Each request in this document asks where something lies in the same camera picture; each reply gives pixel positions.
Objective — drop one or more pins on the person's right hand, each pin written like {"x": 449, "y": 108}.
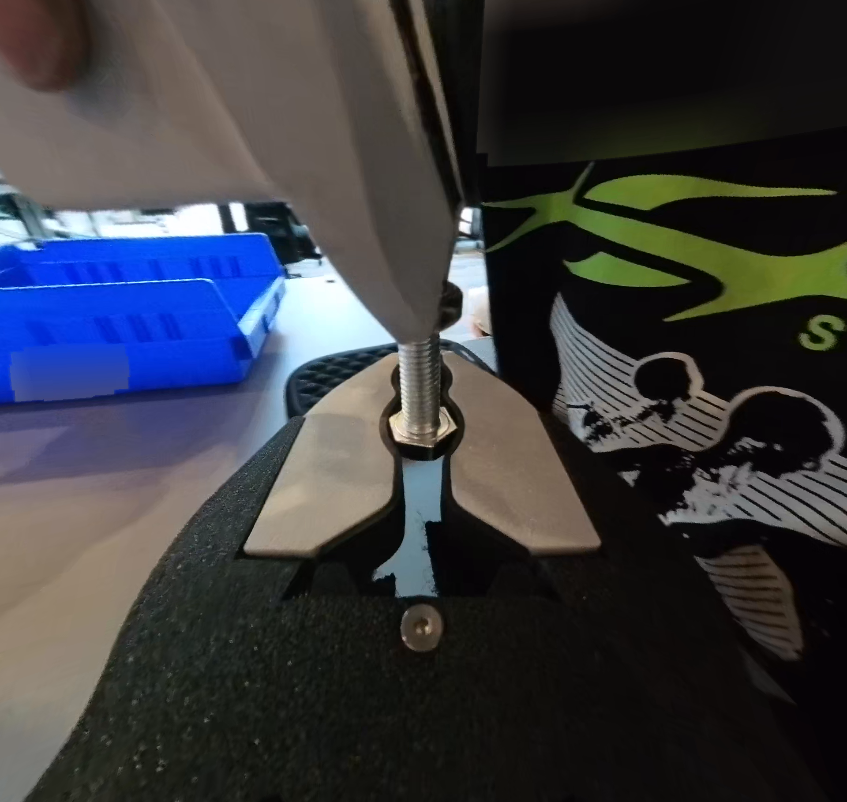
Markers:
{"x": 40, "y": 28}

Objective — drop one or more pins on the steel hex nut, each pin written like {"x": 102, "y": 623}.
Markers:
{"x": 451, "y": 302}

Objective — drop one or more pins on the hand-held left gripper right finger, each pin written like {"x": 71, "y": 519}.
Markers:
{"x": 516, "y": 478}

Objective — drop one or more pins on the person's black printed shirt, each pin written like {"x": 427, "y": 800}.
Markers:
{"x": 628, "y": 325}

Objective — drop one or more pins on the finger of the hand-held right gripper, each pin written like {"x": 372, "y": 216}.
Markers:
{"x": 298, "y": 120}
{"x": 437, "y": 54}

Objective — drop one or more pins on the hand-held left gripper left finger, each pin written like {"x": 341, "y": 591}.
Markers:
{"x": 331, "y": 478}

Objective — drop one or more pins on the black wrist rest pad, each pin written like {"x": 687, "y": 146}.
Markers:
{"x": 317, "y": 378}

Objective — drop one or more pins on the blue plastic bin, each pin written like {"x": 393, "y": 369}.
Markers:
{"x": 165, "y": 312}

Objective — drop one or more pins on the steel hex bolt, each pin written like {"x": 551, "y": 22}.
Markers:
{"x": 417, "y": 392}

